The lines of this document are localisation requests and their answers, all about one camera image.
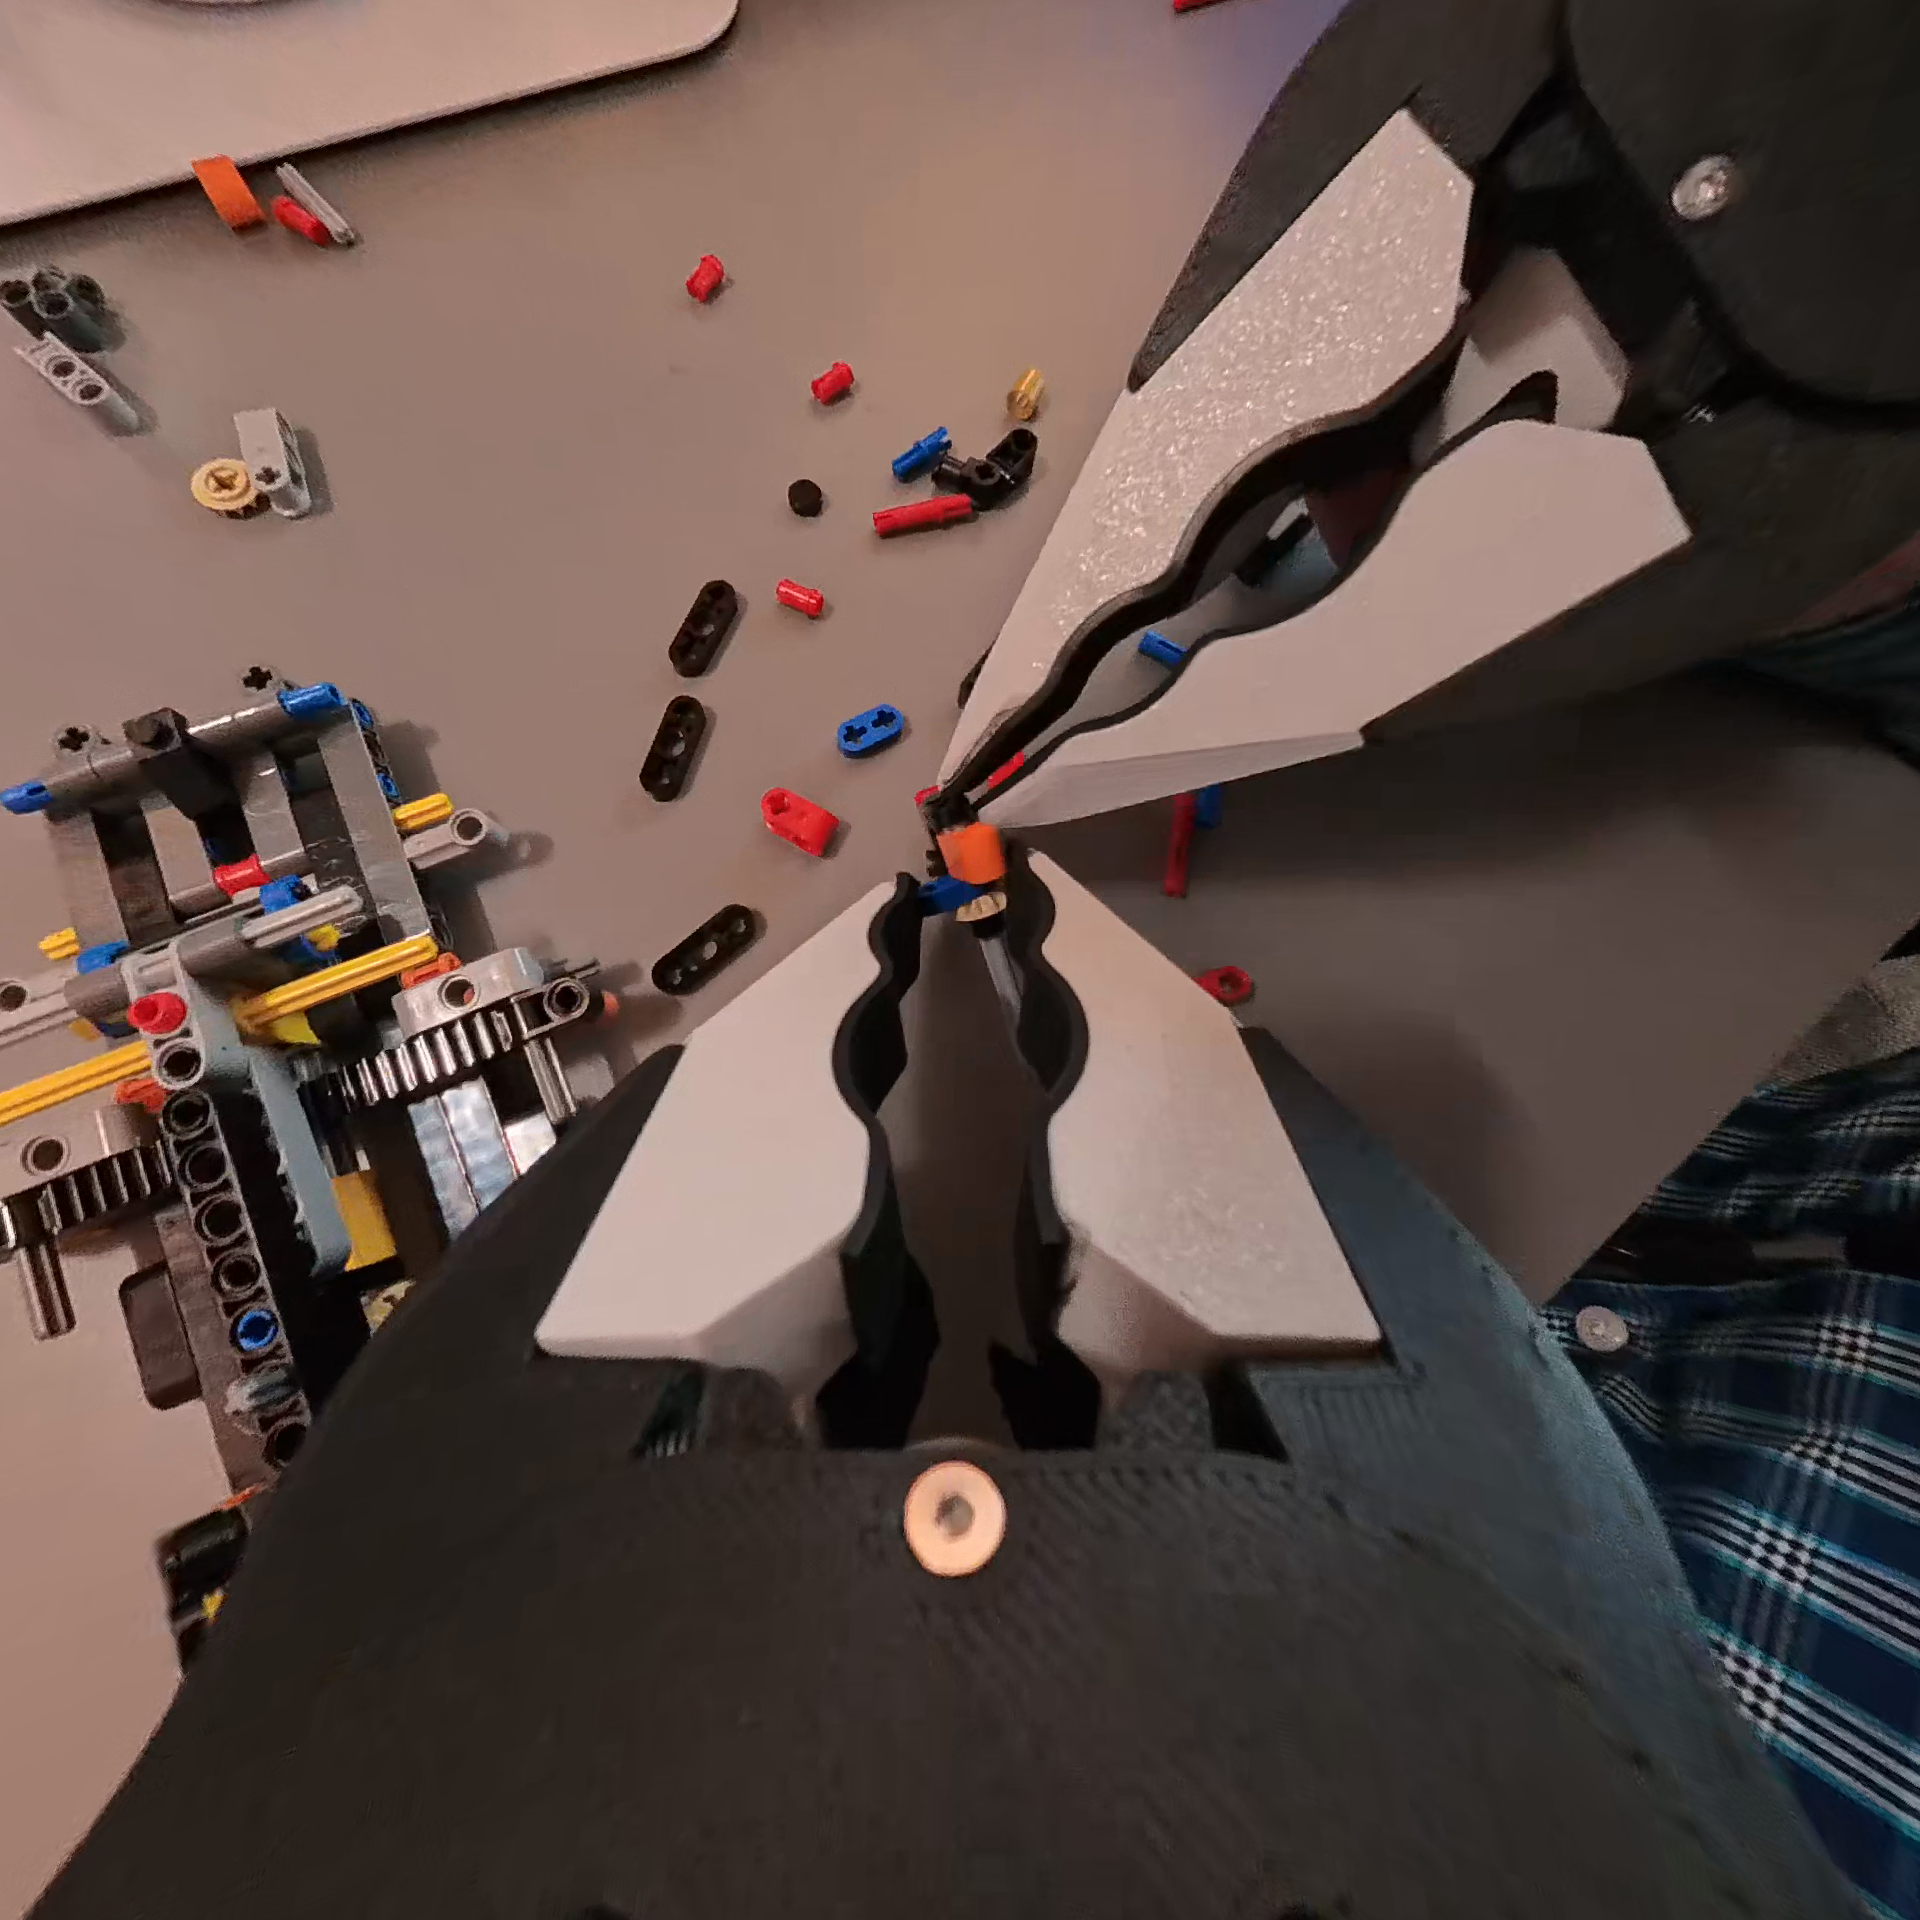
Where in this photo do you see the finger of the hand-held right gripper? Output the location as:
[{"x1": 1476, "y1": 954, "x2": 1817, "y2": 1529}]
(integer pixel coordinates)
[
  {"x1": 920, "y1": 105, "x2": 1635, "y2": 818},
  {"x1": 959, "y1": 412, "x2": 1695, "y2": 834}
]

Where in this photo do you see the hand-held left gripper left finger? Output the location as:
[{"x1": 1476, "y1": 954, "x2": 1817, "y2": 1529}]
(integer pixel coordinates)
[{"x1": 535, "y1": 874, "x2": 945, "y2": 1449}]

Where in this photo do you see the black lego connector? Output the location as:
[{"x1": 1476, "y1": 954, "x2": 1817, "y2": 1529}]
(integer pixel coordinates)
[{"x1": 931, "y1": 429, "x2": 1040, "y2": 510}]

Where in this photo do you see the light grey lego beam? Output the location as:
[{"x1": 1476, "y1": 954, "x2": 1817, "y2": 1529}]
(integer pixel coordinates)
[{"x1": 16, "y1": 335, "x2": 149, "y2": 434}]

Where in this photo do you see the pale mat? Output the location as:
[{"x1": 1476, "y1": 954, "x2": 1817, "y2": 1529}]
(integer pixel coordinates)
[{"x1": 0, "y1": 0, "x2": 740, "y2": 227}]

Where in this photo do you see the dark grey lego connector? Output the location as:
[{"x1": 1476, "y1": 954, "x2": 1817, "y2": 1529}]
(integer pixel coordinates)
[{"x1": 0, "y1": 268, "x2": 110, "y2": 350}]

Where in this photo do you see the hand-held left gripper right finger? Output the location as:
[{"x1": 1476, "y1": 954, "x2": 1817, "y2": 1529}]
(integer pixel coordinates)
[{"x1": 983, "y1": 847, "x2": 1384, "y2": 1451}]

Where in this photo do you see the large lego technic assembly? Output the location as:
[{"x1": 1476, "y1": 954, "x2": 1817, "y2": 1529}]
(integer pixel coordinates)
[{"x1": 0, "y1": 667, "x2": 623, "y2": 1659}]

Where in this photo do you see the small lego axle assembly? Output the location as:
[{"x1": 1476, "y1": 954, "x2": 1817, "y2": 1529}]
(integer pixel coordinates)
[{"x1": 915, "y1": 754, "x2": 1038, "y2": 1029}]

